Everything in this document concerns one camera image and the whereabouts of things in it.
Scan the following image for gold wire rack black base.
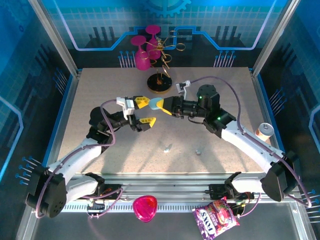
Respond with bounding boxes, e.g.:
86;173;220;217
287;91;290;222
141;29;186;95

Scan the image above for aluminium frame post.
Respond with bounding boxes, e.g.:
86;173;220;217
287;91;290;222
251;0;302;76
27;0;83;77

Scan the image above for purple candy bag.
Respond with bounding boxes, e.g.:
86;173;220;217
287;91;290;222
191;196;241;238

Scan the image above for pink heart-shaped bowl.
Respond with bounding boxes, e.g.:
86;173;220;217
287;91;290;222
132;195;158;223

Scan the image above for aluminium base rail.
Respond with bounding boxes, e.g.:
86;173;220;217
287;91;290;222
63;172;275;204

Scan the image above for copper drink can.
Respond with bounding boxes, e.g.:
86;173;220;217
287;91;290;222
254;122;275;143

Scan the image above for pink wine glass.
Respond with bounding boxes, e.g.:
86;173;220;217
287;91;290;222
130;34;152;72
145;24;162;61

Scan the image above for light blue earbud charging case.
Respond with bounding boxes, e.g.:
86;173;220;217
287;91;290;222
148;97;164;111

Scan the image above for white slotted cable duct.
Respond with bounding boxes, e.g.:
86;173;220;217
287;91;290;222
59;201;251;214

